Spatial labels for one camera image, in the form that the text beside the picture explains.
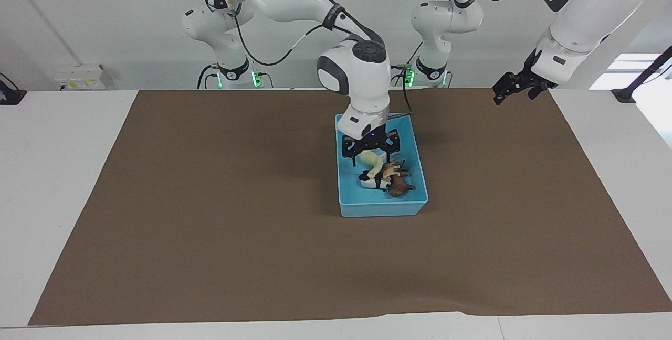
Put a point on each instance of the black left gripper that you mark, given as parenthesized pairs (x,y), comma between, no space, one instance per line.
(530,77)

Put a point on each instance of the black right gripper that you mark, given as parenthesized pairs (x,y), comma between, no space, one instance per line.
(370,145)

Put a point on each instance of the cream llama toy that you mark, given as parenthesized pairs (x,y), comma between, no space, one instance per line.
(371,160)

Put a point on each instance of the black white panda toy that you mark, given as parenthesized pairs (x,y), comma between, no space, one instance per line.
(370,181)

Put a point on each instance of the orange striped tiger toy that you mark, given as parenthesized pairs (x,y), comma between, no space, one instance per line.
(392,168)

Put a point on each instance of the brown lion toy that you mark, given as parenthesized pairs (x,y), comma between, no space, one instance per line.
(400,188)

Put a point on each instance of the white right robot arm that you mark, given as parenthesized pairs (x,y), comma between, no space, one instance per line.
(362,77)

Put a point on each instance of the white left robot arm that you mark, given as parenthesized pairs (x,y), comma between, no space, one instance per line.
(588,9)

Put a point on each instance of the light blue storage box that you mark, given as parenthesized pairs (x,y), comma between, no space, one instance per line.
(383,206)

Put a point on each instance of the brown table mat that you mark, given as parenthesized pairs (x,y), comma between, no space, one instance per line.
(262,256)

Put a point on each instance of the black table clamp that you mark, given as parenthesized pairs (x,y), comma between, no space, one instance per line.
(10,94)

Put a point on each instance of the black camera stand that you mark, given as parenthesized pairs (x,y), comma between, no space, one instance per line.
(638,80)

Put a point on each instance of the white wall socket box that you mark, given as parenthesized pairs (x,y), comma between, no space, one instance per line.
(81,77)

